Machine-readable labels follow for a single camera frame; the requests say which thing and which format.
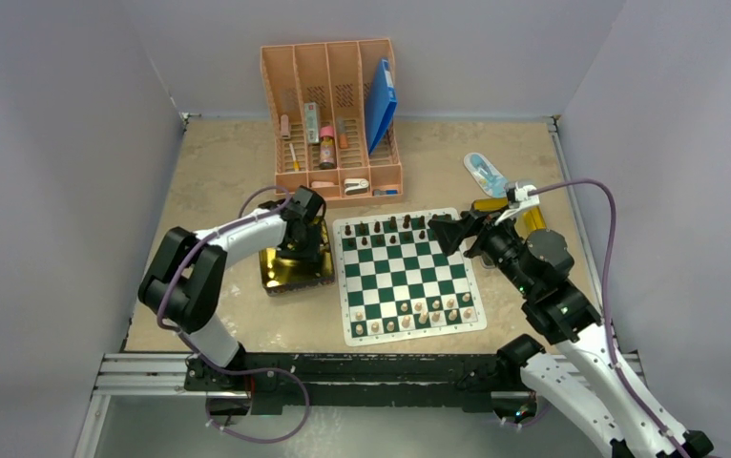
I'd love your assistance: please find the brown bottle pink cap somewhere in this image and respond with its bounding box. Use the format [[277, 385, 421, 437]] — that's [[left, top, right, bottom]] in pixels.
[[319, 125, 337, 170]]

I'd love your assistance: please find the blue folder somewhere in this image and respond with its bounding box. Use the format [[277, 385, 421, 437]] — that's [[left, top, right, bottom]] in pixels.
[[364, 58, 398, 156]]

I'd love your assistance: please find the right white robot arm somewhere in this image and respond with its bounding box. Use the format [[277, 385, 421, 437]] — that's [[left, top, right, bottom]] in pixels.
[[428, 211, 714, 457]]

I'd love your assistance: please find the green white chess board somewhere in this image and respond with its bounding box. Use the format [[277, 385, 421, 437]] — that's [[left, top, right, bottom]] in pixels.
[[332, 208, 487, 347]]

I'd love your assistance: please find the pink desk organizer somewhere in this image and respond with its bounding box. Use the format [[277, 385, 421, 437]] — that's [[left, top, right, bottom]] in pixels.
[[260, 38, 404, 208]]

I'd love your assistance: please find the white stapler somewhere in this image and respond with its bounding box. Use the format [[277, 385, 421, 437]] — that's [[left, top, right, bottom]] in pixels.
[[343, 178, 370, 196]]

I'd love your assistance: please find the gold tin tray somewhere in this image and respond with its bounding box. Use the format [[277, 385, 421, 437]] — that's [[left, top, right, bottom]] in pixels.
[[470, 198, 547, 269], [258, 217, 336, 296]]

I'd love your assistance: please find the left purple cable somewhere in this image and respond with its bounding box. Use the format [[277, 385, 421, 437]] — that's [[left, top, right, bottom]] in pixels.
[[155, 185, 294, 381]]

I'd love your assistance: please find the blue white packaged item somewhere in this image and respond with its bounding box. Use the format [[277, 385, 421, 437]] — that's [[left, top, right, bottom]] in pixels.
[[463, 152, 509, 198]]

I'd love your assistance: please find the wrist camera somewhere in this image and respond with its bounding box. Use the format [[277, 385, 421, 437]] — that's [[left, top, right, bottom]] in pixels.
[[494, 181, 540, 226], [282, 186, 325, 223]]

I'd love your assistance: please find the left gold tin tray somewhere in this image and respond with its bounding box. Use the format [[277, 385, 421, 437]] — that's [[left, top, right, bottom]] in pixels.
[[258, 217, 336, 296]]

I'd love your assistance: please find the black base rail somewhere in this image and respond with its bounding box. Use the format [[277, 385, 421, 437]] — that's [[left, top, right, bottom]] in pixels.
[[184, 352, 543, 423]]

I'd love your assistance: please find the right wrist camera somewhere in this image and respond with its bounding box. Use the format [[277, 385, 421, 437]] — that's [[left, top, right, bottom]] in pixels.
[[494, 181, 540, 226]]

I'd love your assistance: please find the white green box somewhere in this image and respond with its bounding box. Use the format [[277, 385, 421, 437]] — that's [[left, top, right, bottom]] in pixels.
[[303, 102, 321, 145]]

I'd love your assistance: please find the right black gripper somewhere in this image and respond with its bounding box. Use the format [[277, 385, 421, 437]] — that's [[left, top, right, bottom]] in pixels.
[[428, 203, 536, 296]]

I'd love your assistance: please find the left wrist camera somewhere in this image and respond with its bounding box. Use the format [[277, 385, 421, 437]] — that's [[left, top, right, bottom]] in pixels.
[[282, 186, 325, 223]]

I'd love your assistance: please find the right gold tin tray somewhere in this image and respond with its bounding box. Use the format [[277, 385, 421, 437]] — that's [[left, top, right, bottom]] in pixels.
[[470, 198, 547, 269]]

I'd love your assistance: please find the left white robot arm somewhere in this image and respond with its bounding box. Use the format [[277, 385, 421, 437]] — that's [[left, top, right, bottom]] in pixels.
[[137, 185, 326, 390]]

